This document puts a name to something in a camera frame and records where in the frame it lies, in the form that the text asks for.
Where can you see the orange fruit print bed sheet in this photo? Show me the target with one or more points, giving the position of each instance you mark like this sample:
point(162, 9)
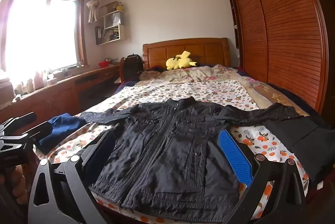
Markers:
point(199, 93)

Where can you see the wooden bed headboard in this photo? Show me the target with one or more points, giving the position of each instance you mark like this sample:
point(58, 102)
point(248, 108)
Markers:
point(204, 51)

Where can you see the person's left hand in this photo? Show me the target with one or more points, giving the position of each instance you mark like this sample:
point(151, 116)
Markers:
point(15, 182)

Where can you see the wooden slatted wardrobe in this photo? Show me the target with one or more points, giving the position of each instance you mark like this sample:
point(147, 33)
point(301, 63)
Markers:
point(282, 30)

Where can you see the red bowl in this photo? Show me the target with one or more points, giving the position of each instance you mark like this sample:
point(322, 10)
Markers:
point(104, 64)

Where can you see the white wall shelf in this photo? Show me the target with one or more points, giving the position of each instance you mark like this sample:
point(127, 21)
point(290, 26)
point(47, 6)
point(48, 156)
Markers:
point(122, 30)

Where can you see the white paper bag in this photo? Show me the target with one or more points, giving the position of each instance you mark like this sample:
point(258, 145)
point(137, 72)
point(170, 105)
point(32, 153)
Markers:
point(115, 18)

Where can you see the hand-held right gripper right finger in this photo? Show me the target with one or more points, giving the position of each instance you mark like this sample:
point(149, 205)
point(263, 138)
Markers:
point(235, 156)

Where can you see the tissue box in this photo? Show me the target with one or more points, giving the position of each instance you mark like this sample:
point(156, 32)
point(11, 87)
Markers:
point(51, 81)

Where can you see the black jacket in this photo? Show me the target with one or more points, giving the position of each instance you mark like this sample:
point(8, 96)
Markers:
point(167, 150)

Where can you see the yellow shelf ornament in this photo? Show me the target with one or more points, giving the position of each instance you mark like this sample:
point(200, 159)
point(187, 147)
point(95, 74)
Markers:
point(119, 7)

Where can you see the black backpack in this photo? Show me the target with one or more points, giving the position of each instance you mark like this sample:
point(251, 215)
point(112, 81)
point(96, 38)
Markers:
point(132, 67)

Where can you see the black binders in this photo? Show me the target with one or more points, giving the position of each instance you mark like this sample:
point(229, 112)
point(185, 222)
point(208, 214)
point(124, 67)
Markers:
point(99, 35)

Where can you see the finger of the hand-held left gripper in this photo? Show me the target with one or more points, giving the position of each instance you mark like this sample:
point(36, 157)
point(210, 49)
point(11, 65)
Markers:
point(42, 132)
point(26, 119)

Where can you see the yellow plush toy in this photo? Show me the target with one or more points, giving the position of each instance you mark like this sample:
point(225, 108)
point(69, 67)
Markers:
point(178, 63)

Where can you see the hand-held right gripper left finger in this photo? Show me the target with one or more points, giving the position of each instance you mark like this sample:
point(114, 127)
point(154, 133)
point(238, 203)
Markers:
point(100, 153)

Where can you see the black pants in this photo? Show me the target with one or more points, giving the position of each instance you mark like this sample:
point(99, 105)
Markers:
point(303, 135)

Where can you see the row of books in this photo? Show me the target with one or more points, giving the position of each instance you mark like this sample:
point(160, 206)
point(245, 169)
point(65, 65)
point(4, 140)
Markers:
point(111, 33)

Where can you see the blue folded garment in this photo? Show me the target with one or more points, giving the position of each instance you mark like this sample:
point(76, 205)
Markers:
point(65, 127)

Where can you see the wooden chair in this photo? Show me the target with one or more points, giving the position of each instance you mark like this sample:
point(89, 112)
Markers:
point(121, 68)

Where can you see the tied beige curtain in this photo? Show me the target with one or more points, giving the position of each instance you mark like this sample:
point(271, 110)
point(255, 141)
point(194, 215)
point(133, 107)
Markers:
point(93, 7)

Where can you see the wood framed window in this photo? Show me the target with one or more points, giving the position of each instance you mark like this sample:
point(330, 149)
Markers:
point(39, 30)

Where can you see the pink bottle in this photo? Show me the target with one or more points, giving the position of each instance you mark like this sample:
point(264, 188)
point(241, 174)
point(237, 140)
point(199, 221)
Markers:
point(38, 80)

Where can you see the long wooden desk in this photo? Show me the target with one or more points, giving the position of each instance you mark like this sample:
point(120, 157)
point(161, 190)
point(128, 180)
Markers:
point(60, 93)

